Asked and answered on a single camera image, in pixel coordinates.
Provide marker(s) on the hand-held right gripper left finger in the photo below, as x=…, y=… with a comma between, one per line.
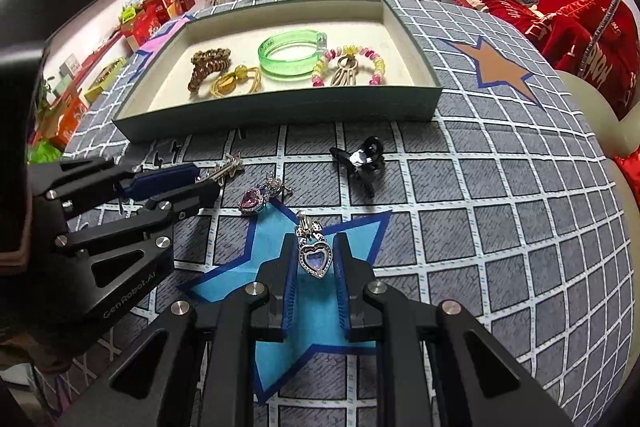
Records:
x=289, y=287

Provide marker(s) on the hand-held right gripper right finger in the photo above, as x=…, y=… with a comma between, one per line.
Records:
x=341, y=287

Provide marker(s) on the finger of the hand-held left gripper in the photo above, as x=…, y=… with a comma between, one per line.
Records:
x=150, y=219
x=165, y=177

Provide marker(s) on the blue heart pendant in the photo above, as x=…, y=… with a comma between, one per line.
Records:
x=315, y=259

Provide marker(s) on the silver hair clip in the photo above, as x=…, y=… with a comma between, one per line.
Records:
x=225, y=168

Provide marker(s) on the grey-green shallow tray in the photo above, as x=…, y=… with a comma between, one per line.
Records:
x=165, y=99

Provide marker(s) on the green translucent bangle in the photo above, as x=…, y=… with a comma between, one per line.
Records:
x=287, y=69

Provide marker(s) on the beige hair claw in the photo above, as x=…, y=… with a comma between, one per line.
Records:
x=344, y=74

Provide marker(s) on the person's left forearm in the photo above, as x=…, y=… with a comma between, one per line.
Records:
x=20, y=353

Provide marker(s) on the green bag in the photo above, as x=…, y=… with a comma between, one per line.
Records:
x=45, y=153

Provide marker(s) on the orange carton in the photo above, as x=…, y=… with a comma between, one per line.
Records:
x=62, y=117

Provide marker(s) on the purple heart pendant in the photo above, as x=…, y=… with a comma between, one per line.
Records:
x=251, y=199

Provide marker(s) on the yellow-green crate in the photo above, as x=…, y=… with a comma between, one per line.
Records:
x=105, y=79

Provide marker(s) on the black hair claw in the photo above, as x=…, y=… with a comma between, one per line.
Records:
x=365, y=162

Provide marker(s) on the red gift box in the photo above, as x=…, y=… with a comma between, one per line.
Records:
x=145, y=27

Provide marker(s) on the pale green armchair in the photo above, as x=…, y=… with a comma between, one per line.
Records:
x=585, y=117

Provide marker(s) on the red embroidered cushion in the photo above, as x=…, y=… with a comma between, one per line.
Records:
x=631, y=172

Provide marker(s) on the pole with camera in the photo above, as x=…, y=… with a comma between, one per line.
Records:
x=607, y=19

